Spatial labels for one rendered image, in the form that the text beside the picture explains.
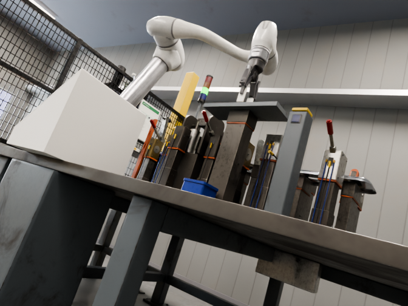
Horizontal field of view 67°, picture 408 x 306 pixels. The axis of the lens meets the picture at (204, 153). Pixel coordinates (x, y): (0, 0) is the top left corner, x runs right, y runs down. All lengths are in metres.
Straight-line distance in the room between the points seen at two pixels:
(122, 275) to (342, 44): 3.82
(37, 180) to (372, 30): 3.89
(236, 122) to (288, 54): 3.13
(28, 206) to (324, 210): 1.03
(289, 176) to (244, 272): 2.50
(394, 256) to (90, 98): 1.02
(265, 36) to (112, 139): 0.81
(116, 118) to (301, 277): 1.28
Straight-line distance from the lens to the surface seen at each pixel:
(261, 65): 1.44
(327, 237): 0.64
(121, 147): 1.32
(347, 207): 1.36
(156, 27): 1.74
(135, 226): 0.90
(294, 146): 1.15
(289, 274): 1.90
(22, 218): 1.22
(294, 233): 0.65
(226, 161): 1.25
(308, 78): 4.07
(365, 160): 3.50
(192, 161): 1.51
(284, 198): 1.09
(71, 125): 1.17
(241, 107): 1.31
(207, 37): 1.64
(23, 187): 1.28
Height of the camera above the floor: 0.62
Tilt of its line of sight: 14 degrees up
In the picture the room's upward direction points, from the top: 18 degrees clockwise
